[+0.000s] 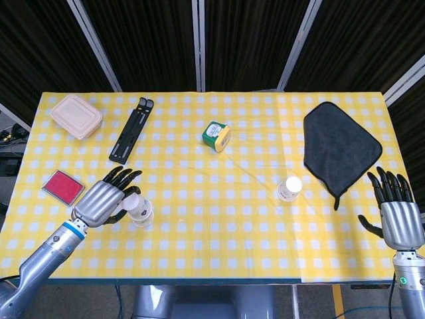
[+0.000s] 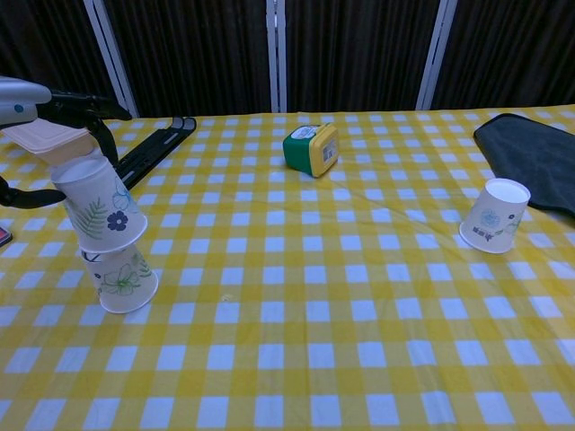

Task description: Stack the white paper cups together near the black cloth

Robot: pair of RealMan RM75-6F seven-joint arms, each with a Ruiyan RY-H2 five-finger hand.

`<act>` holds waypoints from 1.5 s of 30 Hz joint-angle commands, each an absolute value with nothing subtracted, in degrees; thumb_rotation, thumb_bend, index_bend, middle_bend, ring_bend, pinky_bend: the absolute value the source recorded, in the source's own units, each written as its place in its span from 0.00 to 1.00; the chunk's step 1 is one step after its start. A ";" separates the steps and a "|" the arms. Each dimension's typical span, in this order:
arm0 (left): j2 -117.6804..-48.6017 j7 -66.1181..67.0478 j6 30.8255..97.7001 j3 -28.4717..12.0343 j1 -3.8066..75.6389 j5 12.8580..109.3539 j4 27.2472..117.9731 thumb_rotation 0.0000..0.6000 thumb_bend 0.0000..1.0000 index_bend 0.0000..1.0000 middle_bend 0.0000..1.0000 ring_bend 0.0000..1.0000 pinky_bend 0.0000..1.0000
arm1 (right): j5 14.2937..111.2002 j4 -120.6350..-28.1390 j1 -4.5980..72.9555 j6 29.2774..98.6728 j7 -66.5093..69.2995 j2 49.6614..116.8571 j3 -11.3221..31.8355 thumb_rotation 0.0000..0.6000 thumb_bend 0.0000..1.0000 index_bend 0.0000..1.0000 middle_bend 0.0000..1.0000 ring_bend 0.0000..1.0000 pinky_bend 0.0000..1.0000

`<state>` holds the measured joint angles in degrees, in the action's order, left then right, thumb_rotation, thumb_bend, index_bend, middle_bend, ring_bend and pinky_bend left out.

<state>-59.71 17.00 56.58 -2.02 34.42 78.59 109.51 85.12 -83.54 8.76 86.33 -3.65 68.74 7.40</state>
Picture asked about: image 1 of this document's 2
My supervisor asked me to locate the pink lidded lunch box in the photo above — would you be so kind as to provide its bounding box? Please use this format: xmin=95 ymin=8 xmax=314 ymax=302
xmin=50 ymin=94 xmax=103 ymax=140

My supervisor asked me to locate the paper cup blue text print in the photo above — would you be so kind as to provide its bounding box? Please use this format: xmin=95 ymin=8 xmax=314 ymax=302
xmin=277 ymin=177 xmax=303 ymax=203

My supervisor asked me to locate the dark grey cloth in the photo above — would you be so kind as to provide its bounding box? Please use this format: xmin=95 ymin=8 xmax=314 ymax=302
xmin=303 ymin=101 xmax=383 ymax=211

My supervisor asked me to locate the yellow white checked tablecloth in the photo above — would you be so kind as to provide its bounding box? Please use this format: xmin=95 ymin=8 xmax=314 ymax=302
xmin=0 ymin=91 xmax=425 ymax=284

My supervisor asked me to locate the paper cup fern dark flower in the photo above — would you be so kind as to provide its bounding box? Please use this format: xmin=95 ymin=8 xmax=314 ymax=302
xmin=122 ymin=193 xmax=155 ymax=224

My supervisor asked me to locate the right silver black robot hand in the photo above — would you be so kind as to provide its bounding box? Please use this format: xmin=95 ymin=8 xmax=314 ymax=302
xmin=357 ymin=166 xmax=425 ymax=250

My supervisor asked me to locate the black equipment box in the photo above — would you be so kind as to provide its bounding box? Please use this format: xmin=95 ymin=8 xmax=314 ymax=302
xmin=0 ymin=151 xmax=24 ymax=177

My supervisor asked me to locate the white partition frame post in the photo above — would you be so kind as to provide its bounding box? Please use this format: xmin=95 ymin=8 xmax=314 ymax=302
xmin=0 ymin=102 xmax=33 ymax=132
xmin=66 ymin=0 xmax=123 ymax=92
xmin=381 ymin=54 xmax=425 ymax=106
xmin=277 ymin=0 xmax=325 ymax=91
xmin=191 ymin=0 xmax=206 ymax=92

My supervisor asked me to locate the grey robot torso base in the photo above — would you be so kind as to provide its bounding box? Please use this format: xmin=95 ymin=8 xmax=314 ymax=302
xmin=132 ymin=284 xmax=276 ymax=319

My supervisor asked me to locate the black cable bundle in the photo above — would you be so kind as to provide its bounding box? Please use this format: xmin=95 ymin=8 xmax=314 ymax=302
xmin=0 ymin=122 xmax=29 ymax=149

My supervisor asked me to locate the green yellow plastic container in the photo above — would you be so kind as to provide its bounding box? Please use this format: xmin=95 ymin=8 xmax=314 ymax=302
xmin=201 ymin=120 xmax=232 ymax=153

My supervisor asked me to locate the black folding stand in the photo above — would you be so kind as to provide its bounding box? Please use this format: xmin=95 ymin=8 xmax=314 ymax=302
xmin=108 ymin=96 xmax=155 ymax=164

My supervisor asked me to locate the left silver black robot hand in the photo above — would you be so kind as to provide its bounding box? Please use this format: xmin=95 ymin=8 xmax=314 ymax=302
xmin=71 ymin=167 xmax=143 ymax=229

